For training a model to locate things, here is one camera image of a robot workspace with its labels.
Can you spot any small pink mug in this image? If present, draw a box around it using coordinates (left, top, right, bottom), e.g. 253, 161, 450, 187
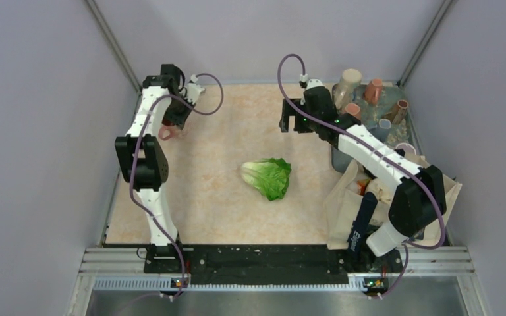
344, 103, 362, 120

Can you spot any blue grey mug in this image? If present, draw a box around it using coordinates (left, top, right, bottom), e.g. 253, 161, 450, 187
377, 118, 392, 130

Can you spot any brown patterned mug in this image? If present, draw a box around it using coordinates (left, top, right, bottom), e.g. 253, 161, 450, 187
382, 99, 410, 125

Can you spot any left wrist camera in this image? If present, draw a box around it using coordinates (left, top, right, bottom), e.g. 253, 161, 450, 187
184, 74, 206, 105

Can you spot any beige tote bag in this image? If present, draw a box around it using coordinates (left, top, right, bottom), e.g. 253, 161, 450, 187
323, 153, 462, 250

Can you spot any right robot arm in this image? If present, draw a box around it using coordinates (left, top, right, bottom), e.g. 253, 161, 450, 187
279, 80, 447, 271

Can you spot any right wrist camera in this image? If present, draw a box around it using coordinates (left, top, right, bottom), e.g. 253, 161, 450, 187
299, 74, 325, 90

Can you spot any large pink mug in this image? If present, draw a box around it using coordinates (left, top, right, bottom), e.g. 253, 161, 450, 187
157, 124, 181, 141

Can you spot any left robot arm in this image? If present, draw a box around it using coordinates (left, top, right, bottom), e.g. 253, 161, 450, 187
115, 74, 185, 272

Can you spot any green lettuce head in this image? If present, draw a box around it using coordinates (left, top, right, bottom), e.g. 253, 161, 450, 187
240, 158, 292, 201

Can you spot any floral patterned tray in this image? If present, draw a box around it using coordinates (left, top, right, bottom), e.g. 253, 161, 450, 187
331, 82, 421, 173

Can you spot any cream tall mug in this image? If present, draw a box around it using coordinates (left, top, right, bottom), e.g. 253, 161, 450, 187
331, 68, 362, 111

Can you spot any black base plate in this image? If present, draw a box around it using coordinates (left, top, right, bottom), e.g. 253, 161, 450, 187
144, 244, 402, 286

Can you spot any terracotta pink mug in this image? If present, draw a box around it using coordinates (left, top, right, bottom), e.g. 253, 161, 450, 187
363, 78, 383, 105

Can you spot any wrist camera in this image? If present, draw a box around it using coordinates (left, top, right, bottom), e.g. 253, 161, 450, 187
299, 74, 325, 90
184, 74, 206, 105

